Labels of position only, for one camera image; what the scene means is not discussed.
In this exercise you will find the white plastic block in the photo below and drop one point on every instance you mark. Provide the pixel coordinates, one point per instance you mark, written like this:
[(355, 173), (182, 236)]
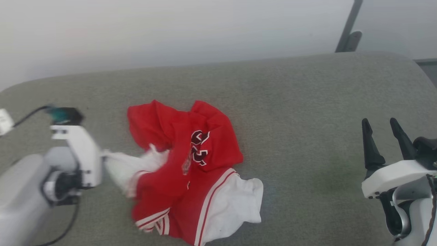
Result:
[(5, 121)]

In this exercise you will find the grey rounded metal bracket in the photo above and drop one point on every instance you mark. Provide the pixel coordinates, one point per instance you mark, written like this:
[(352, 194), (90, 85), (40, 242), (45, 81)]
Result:
[(353, 41)]

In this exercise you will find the red and white sports jersey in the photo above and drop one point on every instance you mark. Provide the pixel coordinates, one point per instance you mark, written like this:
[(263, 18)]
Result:
[(191, 177)]

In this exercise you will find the grey slanted metal bar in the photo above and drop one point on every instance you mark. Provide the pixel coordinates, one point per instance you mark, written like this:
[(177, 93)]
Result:
[(348, 24)]

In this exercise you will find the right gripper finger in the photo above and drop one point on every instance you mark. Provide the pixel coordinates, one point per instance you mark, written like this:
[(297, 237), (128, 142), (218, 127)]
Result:
[(371, 153), (403, 140)]

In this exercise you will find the grey fabric sofa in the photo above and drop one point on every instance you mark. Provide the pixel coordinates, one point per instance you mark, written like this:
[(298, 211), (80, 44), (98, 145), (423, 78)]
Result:
[(300, 112)]

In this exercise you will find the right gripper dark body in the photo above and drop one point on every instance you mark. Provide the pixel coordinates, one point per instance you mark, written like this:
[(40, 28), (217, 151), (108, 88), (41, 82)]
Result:
[(425, 150)]

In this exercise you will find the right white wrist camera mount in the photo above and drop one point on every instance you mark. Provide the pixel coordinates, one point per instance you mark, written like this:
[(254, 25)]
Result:
[(392, 177)]

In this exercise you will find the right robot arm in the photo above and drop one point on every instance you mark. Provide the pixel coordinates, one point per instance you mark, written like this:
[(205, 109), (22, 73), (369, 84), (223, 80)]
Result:
[(414, 218)]

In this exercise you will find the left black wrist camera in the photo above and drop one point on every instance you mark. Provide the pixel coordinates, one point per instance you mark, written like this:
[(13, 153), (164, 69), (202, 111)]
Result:
[(72, 117)]

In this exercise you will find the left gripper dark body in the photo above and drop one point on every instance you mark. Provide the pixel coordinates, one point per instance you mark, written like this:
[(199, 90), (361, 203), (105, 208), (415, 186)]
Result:
[(63, 184)]

